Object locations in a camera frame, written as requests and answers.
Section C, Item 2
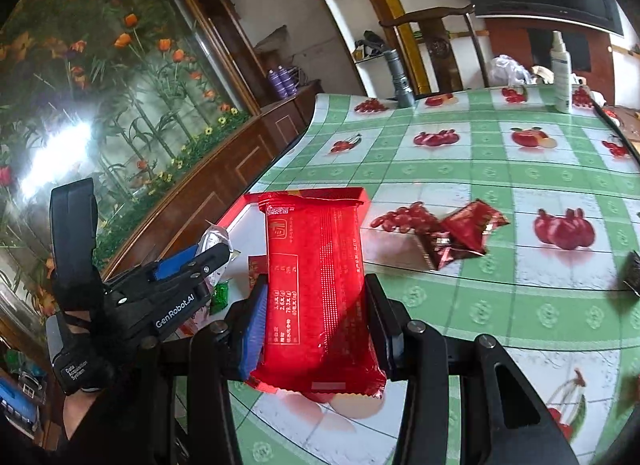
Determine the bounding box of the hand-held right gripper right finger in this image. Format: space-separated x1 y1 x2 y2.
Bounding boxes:
365 272 576 465

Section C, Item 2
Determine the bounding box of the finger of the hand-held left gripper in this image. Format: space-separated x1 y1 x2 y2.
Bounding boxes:
102 244 232 316
145 244 201 282

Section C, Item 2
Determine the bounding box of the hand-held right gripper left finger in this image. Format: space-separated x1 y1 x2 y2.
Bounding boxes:
130 275 271 465

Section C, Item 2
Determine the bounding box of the green foil candy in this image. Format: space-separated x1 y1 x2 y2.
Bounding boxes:
210 281 230 315

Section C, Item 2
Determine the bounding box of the red box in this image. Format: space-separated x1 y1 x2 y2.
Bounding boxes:
175 186 372 341

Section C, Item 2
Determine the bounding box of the large red snack packet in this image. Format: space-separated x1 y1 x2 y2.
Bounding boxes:
248 194 388 398

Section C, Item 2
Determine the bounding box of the person's left forearm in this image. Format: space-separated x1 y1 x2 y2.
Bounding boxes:
30 387 146 465

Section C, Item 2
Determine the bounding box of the dark red foil packet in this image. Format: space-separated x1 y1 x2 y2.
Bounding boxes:
417 231 483 272

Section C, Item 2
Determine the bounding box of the low wooden cabinet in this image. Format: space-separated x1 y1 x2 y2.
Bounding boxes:
100 80 326 281

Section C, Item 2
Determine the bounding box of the small red snack packet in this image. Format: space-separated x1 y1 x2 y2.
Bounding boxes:
440 199 511 255

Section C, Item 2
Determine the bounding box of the flower mural panel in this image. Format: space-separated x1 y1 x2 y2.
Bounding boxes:
0 0 251 336

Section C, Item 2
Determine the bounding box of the grey flashlight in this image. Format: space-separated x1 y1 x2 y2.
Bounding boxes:
382 49 416 108

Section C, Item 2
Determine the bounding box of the black snack packet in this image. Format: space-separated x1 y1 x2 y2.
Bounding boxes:
620 250 640 298

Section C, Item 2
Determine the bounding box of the small black device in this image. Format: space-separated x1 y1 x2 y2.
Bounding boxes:
356 31 386 57

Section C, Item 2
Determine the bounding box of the white plastic bag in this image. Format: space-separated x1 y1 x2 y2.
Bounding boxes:
487 55 536 87

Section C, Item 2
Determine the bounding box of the white spray bottle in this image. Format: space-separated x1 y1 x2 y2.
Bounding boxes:
550 30 573 114

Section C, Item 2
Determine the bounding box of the wooden chair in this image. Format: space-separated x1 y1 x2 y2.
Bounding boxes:
378 4 493 96

